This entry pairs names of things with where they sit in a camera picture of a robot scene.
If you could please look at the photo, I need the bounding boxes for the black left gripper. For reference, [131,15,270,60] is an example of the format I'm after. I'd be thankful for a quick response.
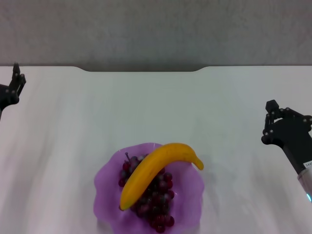
[0,63,27,112]

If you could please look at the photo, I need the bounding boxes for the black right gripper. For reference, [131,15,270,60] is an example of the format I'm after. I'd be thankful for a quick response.
[261,99,312,176]

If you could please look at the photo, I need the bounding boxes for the dark red grape bunch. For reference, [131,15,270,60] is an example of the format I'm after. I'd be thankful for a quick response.
[118,152,176,234]

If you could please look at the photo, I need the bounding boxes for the purple wavy plastic plate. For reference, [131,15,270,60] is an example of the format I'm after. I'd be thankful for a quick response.
[93,142,205,234]

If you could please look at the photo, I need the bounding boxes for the yellow banana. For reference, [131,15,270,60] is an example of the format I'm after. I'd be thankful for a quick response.
[119,142,205,211]

